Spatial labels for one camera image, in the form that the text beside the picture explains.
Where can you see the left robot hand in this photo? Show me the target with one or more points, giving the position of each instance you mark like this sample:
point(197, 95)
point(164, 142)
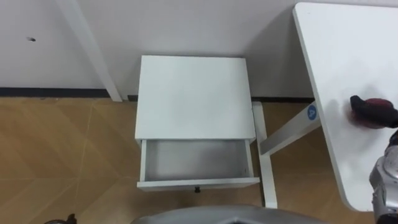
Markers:
point(63, 220)

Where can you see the red soft toy fruit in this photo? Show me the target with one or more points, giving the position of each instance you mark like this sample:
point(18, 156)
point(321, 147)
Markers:
point(363, 122)

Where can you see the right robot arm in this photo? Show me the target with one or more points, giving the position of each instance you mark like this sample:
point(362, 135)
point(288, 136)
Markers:
point(385, 180)

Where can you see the open white cabinet drawer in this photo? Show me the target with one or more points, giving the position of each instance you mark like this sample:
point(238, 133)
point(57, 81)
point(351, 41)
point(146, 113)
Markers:
point(196, 161)

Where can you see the robot body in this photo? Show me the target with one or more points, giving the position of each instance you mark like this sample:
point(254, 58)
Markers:
point(230, 216)

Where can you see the white bedside cabinet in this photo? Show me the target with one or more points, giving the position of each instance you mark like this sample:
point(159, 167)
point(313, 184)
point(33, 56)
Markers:
point(194, 96)

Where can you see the white desk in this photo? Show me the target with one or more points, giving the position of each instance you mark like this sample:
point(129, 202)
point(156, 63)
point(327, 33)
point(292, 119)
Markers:
point(345, 62)

